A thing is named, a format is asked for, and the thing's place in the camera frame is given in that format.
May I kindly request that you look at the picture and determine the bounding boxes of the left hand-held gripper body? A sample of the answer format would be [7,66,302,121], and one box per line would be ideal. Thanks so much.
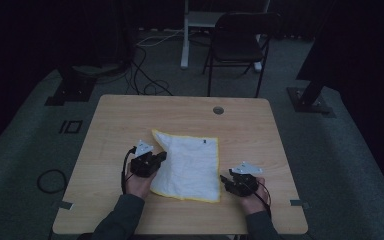
[129,139,163,179]

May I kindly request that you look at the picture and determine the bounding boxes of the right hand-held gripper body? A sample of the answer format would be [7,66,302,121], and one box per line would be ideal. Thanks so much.
[225,161,264,198]

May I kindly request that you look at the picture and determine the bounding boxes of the white towel with yellow edge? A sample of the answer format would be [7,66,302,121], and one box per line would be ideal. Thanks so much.
[150,129,222,204]

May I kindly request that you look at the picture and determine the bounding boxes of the person's right hand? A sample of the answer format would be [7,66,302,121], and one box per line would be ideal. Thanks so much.
[239,177,270,215]

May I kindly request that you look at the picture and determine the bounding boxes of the person's left hand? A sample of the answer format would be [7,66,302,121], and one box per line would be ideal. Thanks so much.
[124,165,158,200]

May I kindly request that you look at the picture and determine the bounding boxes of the grey tape strip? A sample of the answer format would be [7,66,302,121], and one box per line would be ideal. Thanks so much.
[57,199,75,211]
[289,198,311,210]

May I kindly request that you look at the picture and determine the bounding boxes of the black floor tape marking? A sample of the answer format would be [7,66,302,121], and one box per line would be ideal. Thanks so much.
[58,119,84,135]

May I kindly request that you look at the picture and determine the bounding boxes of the black stand with square base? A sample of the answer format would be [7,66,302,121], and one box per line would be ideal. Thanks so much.
[44,65,98,107]

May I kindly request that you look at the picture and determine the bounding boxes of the black slanted stand with base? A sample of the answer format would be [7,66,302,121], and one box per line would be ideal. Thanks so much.
[286,0,337,118]

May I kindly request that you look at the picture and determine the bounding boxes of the black folding chair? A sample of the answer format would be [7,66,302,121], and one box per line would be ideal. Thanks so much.
[202,12,282,99]

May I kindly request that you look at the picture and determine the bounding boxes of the left hand-held gripper cable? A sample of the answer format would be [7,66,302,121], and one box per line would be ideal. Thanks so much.
[120,145,138,195]

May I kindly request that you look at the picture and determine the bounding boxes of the hand-held gripper cable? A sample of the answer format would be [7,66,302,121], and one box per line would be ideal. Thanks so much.
[120,145,138,195]
[251,181,273,219]

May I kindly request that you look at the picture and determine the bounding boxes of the right hand-held gripper cable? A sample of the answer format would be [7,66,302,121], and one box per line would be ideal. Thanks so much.
[251,181,273,219]

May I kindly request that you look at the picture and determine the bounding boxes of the black floor cables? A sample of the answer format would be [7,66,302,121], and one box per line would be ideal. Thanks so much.
[125,45,174,97]

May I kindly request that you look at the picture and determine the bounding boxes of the black cable loop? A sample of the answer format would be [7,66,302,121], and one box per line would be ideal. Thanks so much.
[36,168,69,195]

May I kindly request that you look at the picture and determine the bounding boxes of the white floor cable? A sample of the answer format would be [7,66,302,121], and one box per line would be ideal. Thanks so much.
[135,29,185,48]

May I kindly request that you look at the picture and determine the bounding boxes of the white desk frame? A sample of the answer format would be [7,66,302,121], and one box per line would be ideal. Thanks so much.
[179,0,272,73]

